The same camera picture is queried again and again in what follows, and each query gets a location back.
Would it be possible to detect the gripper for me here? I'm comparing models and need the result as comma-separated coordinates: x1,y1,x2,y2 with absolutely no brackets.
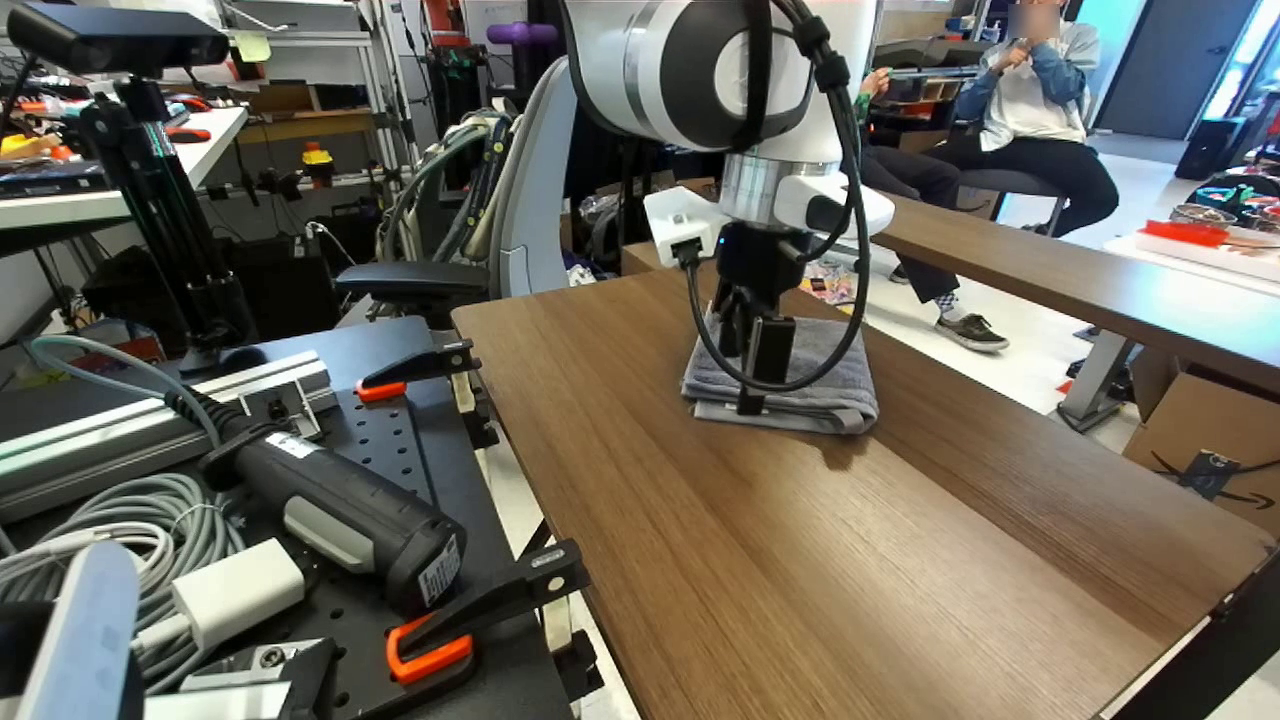
713,224,812,416

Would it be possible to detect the grey towel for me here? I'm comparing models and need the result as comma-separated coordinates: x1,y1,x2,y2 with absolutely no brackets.
681,311,880,436

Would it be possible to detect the person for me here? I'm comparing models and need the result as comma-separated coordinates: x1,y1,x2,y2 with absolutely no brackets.
856,66,1012,354
925,0,1122,239

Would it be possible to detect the grey office chair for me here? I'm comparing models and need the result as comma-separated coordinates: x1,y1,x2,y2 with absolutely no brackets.
334,54,583,331

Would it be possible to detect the grey stool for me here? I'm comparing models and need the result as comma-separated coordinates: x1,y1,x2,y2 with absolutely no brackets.
955,167,1068,237

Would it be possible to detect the black clamp with orange trigger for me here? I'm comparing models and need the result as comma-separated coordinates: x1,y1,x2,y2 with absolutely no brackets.
385,539,592,689
354,339,482,404

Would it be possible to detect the brown wooden desk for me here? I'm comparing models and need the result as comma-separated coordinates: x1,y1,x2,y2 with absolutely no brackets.
872,194,1280,433

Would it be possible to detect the black handheld enabling device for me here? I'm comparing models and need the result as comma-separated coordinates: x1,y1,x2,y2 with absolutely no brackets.
198,398,468,617

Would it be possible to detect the cardboard box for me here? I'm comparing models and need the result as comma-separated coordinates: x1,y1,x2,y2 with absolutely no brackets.
1121,362,1280,533

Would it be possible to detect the white table with clutter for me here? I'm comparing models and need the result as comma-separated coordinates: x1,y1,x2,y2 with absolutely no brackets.
1104,170,1280,298

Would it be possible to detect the metal shelf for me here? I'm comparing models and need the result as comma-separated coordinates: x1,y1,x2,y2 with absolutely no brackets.
214,0,405,201

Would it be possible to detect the black computer tower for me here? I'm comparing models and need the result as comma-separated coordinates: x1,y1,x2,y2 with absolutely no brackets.
1174,117,1248,182

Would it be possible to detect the white power adapter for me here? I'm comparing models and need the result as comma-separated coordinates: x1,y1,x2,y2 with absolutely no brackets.
170,538,308,651

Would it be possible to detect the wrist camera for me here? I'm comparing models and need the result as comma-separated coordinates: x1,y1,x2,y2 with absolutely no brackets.
644,186,732,268

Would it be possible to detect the camera on tripod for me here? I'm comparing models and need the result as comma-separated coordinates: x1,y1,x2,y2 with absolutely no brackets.
5,0,263,353

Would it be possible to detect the pale blue cable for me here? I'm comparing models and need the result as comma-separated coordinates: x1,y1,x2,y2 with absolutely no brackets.
24,334,223,451

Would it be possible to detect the coil of grey cable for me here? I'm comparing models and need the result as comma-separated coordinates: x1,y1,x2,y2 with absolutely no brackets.
0,472,248,693

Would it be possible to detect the aluminium rail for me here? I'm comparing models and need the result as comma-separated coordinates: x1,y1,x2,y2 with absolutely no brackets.
0,350,339,523

